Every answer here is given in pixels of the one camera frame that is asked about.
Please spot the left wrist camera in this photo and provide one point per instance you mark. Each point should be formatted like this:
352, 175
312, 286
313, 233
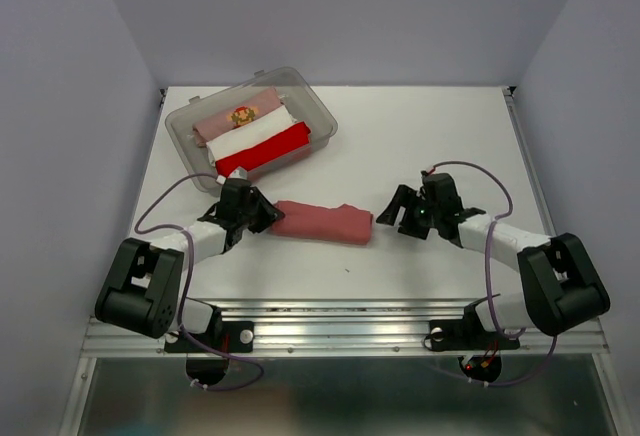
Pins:
238, 173

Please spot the aluminium frame rail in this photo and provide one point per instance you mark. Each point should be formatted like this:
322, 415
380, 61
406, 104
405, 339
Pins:
328, 328

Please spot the red rolled t shirt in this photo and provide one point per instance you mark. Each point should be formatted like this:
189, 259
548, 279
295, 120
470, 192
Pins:
293, 138

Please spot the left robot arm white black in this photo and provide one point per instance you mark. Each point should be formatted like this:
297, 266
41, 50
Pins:
146, 287

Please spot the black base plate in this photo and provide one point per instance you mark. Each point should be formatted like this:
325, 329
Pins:
464, 334
233, 337

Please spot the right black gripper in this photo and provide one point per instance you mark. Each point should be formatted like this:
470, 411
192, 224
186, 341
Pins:
404, 197

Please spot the dusty red t shirt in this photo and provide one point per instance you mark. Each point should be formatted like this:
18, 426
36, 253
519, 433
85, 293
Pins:
344, 224

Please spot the white rolled t shirt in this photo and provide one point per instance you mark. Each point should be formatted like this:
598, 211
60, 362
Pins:
250, 134

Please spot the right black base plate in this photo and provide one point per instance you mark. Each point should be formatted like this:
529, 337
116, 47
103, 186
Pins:
464, 334

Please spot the clear plastic storage bin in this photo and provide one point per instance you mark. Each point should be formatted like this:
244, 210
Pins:
295, 94

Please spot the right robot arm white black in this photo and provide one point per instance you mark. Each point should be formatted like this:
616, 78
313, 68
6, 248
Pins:
560, 286

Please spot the pink rolled mario t shirt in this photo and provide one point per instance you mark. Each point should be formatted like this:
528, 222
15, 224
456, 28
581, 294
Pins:
235, 117

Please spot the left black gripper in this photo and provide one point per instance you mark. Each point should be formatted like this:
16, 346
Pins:
268, 214

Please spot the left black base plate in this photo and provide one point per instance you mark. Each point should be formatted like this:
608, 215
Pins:
233, 337

